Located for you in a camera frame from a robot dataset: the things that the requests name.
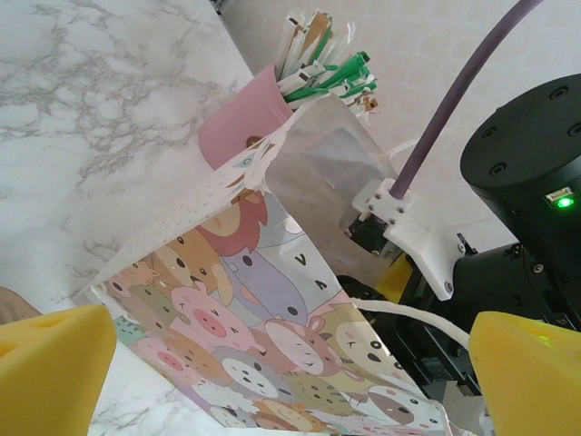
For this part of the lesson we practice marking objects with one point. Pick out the animal print paper bag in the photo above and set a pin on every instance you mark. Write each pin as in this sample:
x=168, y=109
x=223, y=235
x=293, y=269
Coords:
x=272, y=340

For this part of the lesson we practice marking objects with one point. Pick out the pink holder cup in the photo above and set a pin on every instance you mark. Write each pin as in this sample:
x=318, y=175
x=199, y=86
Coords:
x=245, y=118

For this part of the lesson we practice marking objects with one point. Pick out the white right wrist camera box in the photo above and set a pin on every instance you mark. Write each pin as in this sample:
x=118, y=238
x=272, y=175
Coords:
x=422, y=240

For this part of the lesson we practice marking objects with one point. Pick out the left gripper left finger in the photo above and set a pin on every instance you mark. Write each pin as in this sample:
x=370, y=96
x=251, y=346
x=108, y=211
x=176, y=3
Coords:
x=50, y=372

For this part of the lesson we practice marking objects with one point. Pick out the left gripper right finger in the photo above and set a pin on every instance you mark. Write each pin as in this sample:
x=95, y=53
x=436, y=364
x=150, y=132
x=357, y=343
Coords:
x=535, y=386

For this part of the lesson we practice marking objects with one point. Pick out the brown pulp cup carrier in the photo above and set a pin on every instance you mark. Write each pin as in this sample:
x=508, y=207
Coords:
x=13, y=306

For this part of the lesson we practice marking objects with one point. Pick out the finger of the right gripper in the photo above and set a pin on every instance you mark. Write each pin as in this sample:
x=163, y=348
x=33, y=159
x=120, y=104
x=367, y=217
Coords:
x=392, y=279

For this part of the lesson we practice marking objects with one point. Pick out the green white paper sachet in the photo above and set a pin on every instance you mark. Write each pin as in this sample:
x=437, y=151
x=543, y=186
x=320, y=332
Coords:
x=336, y=88

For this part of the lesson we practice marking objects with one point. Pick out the kraft brown paper sachet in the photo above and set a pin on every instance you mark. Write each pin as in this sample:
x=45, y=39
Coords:
x=320, y=27

